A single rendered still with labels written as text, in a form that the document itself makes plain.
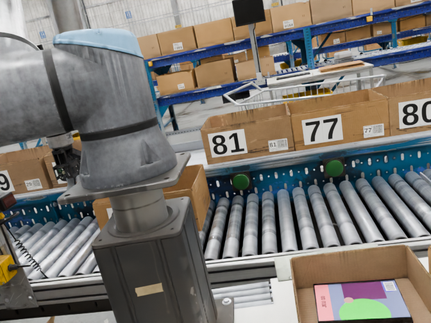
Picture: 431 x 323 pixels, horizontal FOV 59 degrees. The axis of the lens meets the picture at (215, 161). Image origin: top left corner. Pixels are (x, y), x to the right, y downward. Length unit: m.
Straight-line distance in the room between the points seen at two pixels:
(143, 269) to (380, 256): 0.58
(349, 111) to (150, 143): 1.11
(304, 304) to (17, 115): 0.74
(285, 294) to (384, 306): 0.24
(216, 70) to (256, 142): 4.32
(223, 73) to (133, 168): 5.28
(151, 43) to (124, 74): 5.68
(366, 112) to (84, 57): 1.25
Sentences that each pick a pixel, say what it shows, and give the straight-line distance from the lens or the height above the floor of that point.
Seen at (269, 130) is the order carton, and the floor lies 1.00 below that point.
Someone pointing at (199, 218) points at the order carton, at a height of 0.80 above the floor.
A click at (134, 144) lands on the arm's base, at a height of 1.25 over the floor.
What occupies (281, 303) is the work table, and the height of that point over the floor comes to 0.75.
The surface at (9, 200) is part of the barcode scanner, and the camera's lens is 1.32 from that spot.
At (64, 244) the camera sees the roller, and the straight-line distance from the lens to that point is 1.71.
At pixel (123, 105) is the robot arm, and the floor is 1.32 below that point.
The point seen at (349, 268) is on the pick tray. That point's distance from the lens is 1.04.
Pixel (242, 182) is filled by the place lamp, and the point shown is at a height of 0.81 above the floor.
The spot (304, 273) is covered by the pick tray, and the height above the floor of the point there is 0.80.
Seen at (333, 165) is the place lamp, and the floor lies 0.83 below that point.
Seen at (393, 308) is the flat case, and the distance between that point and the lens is 0.96.
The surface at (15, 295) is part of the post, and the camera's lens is 1.54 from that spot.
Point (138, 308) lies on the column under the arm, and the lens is 0.83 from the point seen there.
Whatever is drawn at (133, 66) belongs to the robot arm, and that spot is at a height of 1.38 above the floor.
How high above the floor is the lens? 1.39
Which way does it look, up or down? 17 degrees down
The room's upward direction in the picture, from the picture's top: 12 degrees counter-clockwise
